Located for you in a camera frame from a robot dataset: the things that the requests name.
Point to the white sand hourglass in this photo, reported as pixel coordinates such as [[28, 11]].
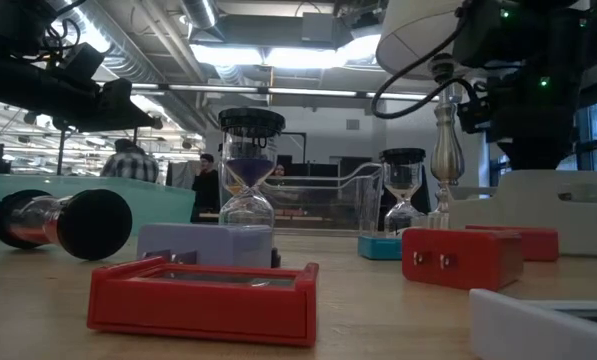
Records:
[[403, 156]]

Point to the person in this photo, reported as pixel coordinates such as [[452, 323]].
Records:
[[206, 190], [279, 171], [130, 167]]

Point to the long linear ceiling light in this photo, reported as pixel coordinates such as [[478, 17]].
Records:
[[308, 92]]

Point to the red tray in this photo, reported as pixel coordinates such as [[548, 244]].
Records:
[[203, 310]]

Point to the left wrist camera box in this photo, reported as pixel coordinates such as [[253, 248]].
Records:
[[80, 60]]

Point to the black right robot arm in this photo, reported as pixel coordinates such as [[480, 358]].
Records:
[[553, 30]]

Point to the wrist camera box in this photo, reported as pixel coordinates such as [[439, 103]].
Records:
[[80, 60], [475, 115]]

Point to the black background stand frame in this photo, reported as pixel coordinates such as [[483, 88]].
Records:
[[61, 155]]

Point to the red sand hourglass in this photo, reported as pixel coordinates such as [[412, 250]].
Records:
[[95, 225]]

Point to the lavender power adapter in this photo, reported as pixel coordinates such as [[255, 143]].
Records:
[[203, 245]]

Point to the teal translucent plastic bin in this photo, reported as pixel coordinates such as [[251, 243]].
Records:
[[168, 205]]

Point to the clear plastic bin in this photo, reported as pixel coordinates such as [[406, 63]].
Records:
[[328, 200]]

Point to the table lamp with white shade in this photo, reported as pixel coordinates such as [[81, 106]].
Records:
[[413, 35]]

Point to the white translucent plastic bin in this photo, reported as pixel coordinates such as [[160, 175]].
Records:
[[503, 210]]

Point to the red box with screws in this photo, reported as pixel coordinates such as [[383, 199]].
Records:
[[468, 260]]

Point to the purple sand hourglass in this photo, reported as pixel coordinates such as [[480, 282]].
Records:
[[251, 122]]

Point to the white tray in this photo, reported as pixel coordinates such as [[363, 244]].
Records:
[[518, 330]]

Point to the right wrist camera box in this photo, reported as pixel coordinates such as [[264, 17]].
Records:
[[475, 115]]

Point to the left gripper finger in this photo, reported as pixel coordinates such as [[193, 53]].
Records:
[[123, 112]]

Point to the red power adapter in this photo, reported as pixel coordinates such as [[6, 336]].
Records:
[[540, 245]]

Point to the round metal ceiling duct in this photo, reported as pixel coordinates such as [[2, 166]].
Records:
[[200, 12]]

